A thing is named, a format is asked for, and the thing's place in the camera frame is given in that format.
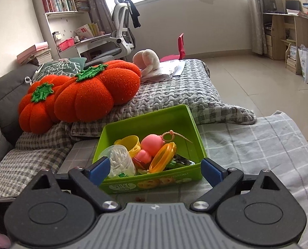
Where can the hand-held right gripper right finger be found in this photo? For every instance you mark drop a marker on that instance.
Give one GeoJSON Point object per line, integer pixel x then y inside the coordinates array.
{"type": "Point", "coordinates": [212, 172]}

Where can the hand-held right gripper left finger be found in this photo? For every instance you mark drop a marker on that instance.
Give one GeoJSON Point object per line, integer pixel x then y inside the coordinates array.
{"type": "Point", "coordinates": [100, 170]}

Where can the clear cotton swab jar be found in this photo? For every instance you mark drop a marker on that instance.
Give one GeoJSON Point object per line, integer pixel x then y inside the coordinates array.
{"type": "Point", "coordinates": [120, 160]}

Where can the dark hair claw clip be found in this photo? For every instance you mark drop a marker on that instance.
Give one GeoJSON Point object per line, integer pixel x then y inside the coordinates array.
{"type": "Point", "coordinates": [185, 160]}

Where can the green plastic toy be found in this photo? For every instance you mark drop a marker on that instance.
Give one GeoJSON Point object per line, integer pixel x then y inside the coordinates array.
{"type": "Point", "coordinates": [172, 164]}

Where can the yellow toy cup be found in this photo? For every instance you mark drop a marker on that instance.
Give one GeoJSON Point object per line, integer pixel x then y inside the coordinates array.
{"type": "Point", "coordinates": [129, 142]}

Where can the pink pig toy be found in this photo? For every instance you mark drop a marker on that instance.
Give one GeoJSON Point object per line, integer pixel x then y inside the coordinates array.
{"type": "Point", "coordinates": [151, 145]}

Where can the green plastic box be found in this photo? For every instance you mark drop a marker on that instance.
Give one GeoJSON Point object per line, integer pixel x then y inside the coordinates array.
{"type": "Point", "coordinates": [154, 122]}

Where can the white grey checked blanket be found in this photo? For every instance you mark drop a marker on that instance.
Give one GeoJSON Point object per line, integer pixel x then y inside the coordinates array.
{"type": "Point", "coordinates": [260, 150]}

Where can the grey checked sofa cover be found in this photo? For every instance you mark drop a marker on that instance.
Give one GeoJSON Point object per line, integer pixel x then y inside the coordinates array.
{"type": "Point", "coordinates": [26, 160]}

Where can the large orange pumpkin cushion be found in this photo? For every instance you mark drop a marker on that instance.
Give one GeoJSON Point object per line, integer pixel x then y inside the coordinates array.
{"type": "Point", "coordinates": [96, 93]}

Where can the grey quilted blanket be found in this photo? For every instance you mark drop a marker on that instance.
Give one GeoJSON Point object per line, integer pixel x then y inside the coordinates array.
{"type": "Point", "coordinates": [185, 93]}

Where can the small orange pumpkin cushion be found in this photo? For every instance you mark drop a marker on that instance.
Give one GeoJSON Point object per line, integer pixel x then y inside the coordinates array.
{"type": "Point", "coordinates": [34, 109]}

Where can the teal leaf pattern pillow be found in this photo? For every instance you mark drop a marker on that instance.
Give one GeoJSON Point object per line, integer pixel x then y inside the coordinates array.
{"type": "Point", "coordinates": [58, 67]}

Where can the white papers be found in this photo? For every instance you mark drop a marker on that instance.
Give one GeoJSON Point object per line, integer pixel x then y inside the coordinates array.
{"type": "Point", "coordinates": [169, 68]}

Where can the pink white plush bunny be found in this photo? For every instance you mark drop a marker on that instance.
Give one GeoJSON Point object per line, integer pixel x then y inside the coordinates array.
{"type": "Point", "coordinates": [148, 59]}

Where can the grey sofa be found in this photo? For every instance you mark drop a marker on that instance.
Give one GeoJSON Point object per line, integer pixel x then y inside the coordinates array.
{"type": "Point", "coordinates": [3, 90]}

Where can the white desk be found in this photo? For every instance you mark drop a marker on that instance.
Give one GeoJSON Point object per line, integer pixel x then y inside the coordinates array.
{"type": "Point", "coordinates": [91, 44]}

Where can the pink plastic chair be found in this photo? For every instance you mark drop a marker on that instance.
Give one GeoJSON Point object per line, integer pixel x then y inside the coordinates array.
{"type": "Point", "coordinates": [181, 46]}

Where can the pink basket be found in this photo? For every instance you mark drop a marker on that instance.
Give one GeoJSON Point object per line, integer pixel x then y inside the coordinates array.
{"type": "Point", "coordinates": [66, 45]}

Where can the stack of books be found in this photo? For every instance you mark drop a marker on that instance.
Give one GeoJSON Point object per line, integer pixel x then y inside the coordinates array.
{"type": "Point", "coordinates": [36, 53]}

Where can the white grey office chair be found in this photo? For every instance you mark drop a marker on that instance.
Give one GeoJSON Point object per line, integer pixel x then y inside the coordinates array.
{"type": "Point", "coordinates": [122, 36]}

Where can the books on desk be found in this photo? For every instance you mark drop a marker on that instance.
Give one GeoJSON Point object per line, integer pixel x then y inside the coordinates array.
{"type": "Point", "coordinates": [87, 29]}

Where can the black garment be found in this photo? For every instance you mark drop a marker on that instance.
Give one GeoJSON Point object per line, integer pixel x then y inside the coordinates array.
{"type": "Point", "coordinates": [135, 13]}

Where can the beige curtain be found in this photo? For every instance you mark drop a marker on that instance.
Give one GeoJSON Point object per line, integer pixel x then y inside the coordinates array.
{"type": "Point", "coordinates": [256, 15]}

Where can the wooden shelf desk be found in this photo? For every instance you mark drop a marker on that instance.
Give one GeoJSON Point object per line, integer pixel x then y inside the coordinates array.
{"type": "Point", "coordinates": [286, 26]}

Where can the grey patterned curtain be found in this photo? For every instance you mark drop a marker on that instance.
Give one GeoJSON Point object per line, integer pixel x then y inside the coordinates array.
{"type": "Point", "coordinates": [96, 5]}

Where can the white bookshelf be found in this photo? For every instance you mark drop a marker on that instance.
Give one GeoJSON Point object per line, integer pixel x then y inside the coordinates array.
{"type": "Point", "coordinates": [58, 0]}

